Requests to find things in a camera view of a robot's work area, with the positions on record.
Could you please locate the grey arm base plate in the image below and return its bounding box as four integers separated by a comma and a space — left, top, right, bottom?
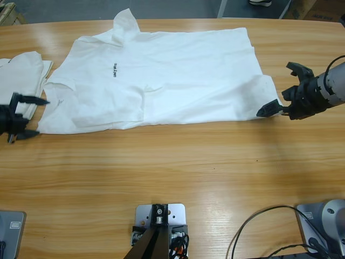
296, 199, 345, 255
0, 210, 25, 259

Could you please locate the white metal post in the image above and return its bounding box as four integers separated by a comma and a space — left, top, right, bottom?
217, 0, 230, 19

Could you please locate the black white shoe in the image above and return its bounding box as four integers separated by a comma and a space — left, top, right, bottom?
248, 0, 273, 8

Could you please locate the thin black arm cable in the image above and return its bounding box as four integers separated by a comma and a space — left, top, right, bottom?
325, 54, 345, 72

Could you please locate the black cable at base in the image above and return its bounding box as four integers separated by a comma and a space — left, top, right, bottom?
225, 205, 329, 259

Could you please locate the brown cardboard box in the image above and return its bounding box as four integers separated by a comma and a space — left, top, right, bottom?
283, 0, 345, 23

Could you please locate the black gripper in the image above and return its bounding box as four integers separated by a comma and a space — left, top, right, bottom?
256, 62, 328, 121
0, 92, 51, 145

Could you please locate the wooden pallet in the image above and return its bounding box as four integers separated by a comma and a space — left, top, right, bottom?
0, 2, 27, 26

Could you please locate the white block with dark post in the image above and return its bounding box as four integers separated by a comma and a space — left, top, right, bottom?
129, 203, 190, 259

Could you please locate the white Unitree T-shirt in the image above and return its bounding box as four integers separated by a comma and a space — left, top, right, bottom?
0, 51, 54, 124
37, 8, 284, 134

